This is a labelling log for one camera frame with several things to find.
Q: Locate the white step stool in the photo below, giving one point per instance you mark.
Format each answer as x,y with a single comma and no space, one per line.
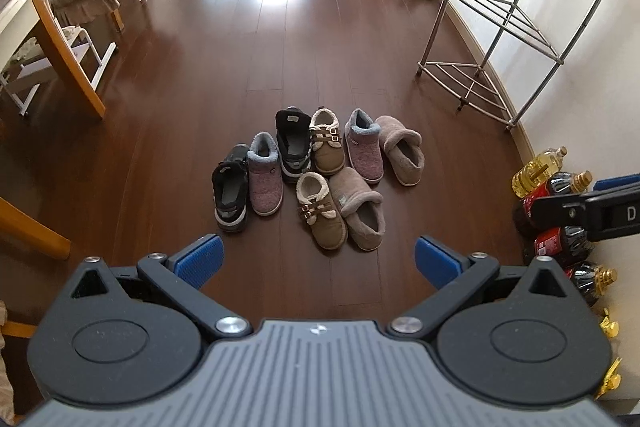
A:
75,57

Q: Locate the black high-top sneaker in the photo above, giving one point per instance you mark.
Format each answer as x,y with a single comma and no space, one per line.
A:
292,142
229,192

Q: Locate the beige cloth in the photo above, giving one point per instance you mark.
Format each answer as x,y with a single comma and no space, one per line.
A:
5,372

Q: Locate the taupe fleece slipper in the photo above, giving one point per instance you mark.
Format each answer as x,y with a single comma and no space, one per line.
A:
402,157
362,212

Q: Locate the metal corner shoe rack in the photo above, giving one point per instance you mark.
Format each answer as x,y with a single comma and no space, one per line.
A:
514,2

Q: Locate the yellow cooking oil bottle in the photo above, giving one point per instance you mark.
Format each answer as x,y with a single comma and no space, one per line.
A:
532,174

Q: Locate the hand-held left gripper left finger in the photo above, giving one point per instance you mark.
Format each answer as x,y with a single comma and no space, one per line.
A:
200,257

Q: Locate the cola bottle gold cap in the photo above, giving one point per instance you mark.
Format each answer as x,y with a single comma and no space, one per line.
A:
611,374
550,194
555,244
587,282
607,322

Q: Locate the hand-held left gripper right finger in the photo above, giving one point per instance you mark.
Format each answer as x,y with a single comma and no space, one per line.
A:
435,259

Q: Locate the pink knit slipper boot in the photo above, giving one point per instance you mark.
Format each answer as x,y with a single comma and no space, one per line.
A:
265,182
362,152

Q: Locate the wooden chair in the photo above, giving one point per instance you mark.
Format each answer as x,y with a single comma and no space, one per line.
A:
35,232

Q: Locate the tan fleece-lined buckle shoe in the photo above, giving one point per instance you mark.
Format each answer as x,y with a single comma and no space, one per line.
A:
327,152
320,217

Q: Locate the wooden dining table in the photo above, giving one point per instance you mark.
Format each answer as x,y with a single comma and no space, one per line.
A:
60,42

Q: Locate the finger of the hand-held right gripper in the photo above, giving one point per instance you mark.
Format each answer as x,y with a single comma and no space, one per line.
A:
555,209
617,183

